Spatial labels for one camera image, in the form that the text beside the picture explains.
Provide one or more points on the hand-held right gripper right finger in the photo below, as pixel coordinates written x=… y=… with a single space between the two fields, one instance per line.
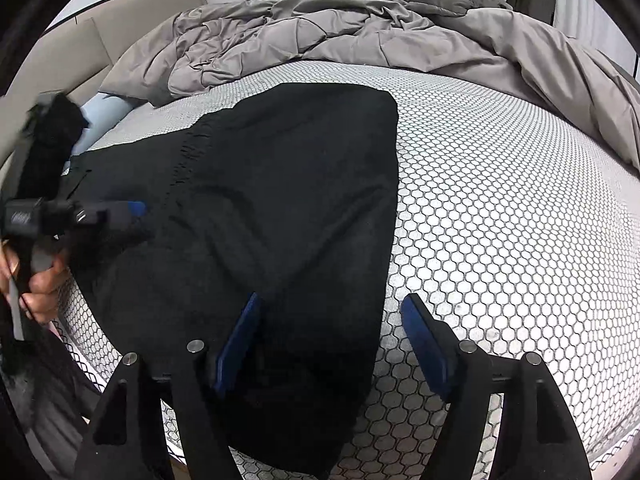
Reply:
x=425 y=340

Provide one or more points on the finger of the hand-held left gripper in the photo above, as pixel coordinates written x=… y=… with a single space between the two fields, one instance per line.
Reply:
x=131 y=209

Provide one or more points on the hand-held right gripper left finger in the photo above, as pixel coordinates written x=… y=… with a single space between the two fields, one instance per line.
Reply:
x=237 y=345

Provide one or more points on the black pants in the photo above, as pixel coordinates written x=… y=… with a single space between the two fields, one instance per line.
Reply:
x=260 y=220

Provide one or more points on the person's left hand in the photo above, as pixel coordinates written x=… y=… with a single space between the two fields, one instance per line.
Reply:
x=42 y=285

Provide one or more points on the light blue pillow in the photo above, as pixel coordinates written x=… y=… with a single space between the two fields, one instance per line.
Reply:
x=107 y=115

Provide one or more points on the beige padded headboard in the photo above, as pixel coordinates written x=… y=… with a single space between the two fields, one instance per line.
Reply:
x=100 y=35

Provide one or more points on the hexagon patterned bed mattress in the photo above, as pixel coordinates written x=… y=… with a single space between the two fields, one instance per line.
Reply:
x=500 y=210

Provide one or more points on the grey duvet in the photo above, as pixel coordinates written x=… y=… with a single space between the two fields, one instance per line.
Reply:
x=350 y=35

